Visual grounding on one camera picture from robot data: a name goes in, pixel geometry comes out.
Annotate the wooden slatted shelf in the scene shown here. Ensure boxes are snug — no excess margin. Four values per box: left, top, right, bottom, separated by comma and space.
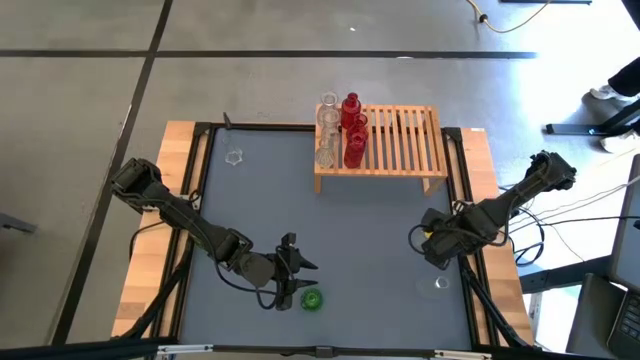
313, 103, 450, 196

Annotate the squat green ribbed glass vase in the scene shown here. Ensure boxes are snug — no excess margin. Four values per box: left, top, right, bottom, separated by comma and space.
299, 287, 325, 312

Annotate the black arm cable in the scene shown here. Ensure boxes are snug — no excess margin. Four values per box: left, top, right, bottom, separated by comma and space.
407, 222, 436, 256
213, 257, 282, 312

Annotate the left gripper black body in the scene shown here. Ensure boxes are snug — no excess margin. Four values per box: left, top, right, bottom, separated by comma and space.
248, 232, 302, 312

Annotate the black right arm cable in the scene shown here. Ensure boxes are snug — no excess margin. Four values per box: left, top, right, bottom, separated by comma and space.
407, 222, 436, 256

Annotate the red wide-mouth glass vase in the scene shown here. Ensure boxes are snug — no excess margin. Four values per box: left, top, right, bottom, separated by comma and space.
347, 113, 371, 144

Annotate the person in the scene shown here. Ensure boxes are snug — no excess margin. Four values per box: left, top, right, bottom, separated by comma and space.
588, 55, 640, 154

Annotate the grey laptop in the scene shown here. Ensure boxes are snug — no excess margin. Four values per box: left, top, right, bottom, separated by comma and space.
606, 153, 640, 360

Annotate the white cable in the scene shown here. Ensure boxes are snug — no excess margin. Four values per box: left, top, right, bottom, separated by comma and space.
492, 174, 640, 217

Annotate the grey furniture foot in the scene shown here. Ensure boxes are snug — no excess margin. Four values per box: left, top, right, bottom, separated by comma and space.
0, 212, 39, 235

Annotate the wooden table side board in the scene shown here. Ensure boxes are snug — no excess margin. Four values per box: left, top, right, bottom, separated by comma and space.
457, 127, 535, 346
110, 119, 201, 339

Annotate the beige floor cable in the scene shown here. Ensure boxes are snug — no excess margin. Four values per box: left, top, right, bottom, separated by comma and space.
465, 0, 554, 35

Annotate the tall clear glass carafe vase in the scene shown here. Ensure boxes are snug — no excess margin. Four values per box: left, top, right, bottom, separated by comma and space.
415, 273, 452, 301

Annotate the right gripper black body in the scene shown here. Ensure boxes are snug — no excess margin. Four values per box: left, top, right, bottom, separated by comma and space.
418, 207, 469, 271

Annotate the clear ribbed bulbous glass vase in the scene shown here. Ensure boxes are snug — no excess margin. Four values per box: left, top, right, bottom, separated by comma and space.
318, 91, 341, 124

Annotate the dark grey desk foot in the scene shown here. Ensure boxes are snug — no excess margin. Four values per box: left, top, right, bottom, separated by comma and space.
518, 254, 612, 295

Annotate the black table frame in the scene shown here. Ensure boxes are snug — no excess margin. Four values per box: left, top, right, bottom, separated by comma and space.
117, 121, 536, 359

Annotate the small red glass vase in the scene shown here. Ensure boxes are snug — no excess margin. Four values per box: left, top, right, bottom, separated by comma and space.
340, 91, 362, 129

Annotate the black desk foot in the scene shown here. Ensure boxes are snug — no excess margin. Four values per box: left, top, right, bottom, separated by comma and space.
543, 97, 640, 137

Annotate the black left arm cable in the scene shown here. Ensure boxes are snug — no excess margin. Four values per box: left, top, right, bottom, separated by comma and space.
213, 257, 282, 312

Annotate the small clear faceted glass vase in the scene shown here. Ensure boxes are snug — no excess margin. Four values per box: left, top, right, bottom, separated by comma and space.
223, 144, 245, 166

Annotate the tall red ribbed glass bottle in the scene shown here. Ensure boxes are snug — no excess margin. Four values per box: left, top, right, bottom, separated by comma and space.
342, 132, 368, 170

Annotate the silver aluminium bracket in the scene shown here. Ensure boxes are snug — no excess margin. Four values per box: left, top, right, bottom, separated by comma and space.
156, 343, 215, 356
433, 349, 494, 360

